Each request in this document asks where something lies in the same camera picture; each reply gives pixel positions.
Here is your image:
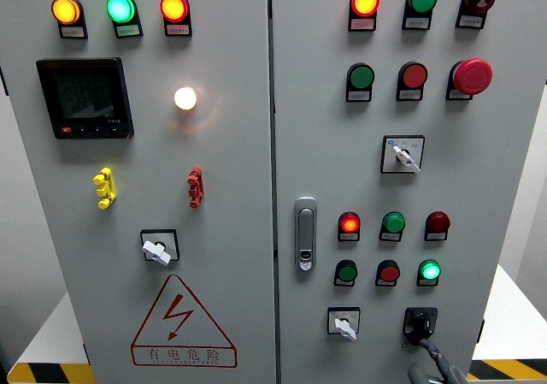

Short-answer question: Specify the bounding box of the white handle turn switch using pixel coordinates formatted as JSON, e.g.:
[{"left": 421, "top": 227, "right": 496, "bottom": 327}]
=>
[
  {"left": 379, "top": 134, "right": 426, "bottom": 175},
  {"left": 326, "top": 307, "right": 362, "bottom": 342},
  {"left": 139, "top": 228, "right": 180, "bottom": 268}
]

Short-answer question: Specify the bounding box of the black display meter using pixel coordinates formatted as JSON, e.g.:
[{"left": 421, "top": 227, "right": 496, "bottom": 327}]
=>
[{"left": 35, "top": 57, "right": 135, "bottom": 140}]

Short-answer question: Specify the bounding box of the red warning triangle sticker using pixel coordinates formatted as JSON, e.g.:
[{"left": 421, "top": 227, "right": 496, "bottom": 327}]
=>
[{"left": 130, "top": 274, "right": 238, "bottom": 369}]

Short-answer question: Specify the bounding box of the small red handle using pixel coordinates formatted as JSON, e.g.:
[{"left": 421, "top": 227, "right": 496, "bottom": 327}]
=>
[{"left": 186, "top": 166, "right": 203, "bottom": 210}]

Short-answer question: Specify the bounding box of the small red round lamp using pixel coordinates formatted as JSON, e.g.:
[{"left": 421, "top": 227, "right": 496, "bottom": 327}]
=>
[
  {"left": 423, "top": 210, "right": 451, "bottom": 242},
  {"left": 337, "top": 211, "right": 362, "bottom": 243}
]

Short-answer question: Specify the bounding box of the small green round lamp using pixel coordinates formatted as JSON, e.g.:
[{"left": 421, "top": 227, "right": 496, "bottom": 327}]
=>
[
  {"left": 415, "top": 259, "right": 442, "bottom": 287},
  {"left": 378, "top": 211, "right": 407, "bottom": 243}
]

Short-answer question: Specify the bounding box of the small red push button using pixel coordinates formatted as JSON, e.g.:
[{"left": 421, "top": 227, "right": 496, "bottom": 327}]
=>
[{"left": 374, "top": 259, "right": 402, "bottom": 287}]

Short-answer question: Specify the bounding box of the large green push button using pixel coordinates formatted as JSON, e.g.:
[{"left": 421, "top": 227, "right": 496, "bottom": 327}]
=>
[{"left": 344, "top": 62, "right": 376, "bottom": 103}]

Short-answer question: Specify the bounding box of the yellow round lamp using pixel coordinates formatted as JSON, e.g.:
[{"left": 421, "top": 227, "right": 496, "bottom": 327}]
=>
[{"left": 50, "top": 0, "right": 89, "bottom": 40}]

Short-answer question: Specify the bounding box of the pale grey cabinet door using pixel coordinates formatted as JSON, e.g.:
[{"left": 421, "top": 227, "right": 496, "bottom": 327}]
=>
[
  {"left": 270, "top": 0, "right": 547, "bottom": 384},
  {"left": 0, "top": 0, "right": 277, "bottom": 384}
]

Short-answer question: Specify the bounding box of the small green push button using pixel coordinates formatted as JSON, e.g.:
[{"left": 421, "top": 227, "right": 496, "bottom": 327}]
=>
[{"left": 332, "top": 259, "right": 359, "bottom": 287}]

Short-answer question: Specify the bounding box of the small yellow handle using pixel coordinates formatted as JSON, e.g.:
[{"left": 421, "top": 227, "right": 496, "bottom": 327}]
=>
[{"left": 92, "top": 167, "right": 117, "bottom": 210}]

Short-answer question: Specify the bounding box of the silver door lock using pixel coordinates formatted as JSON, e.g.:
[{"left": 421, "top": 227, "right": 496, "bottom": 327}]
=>
[{"left": 293, "top": 196, "right": 318, "bottom": 273}]

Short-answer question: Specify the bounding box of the large red push button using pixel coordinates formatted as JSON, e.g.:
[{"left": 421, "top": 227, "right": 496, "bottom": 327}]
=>
[{"left": 395, "top": 61, "right": 429, "bottom": 102}]

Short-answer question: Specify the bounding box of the black handle turn switch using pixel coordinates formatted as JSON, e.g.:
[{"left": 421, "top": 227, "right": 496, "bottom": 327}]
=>
[{"left": 402, "top": 307, "right": 439, "bottom": 347}]

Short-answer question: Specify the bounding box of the black yellow striped tape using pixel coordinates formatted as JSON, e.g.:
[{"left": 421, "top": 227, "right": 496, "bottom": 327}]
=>
[
  {"left": 466, "top": 358, "right": 547, "bottom": 381},
  {"left": 7, "top": 361, "right": 96, "bottom": 384}
]

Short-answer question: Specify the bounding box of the white round lamp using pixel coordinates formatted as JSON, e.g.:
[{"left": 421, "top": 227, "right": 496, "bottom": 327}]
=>
[{"left": 174, "top": 86, "right": 198, "bottom": 111}]

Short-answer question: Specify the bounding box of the large red round lamp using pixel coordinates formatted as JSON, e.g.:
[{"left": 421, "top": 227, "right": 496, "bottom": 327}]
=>
[
  {"left": 160, "top": 0, "right": 193, "bottom": 38},
  {"left": 347, "top": 0, "right": 381, "bottom": 32}
]

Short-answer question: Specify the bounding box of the large red stop button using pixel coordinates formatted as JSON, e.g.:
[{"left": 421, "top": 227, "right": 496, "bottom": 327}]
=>
[{"left": 444, "top": 57, "right": 494, "bottom": 102}]

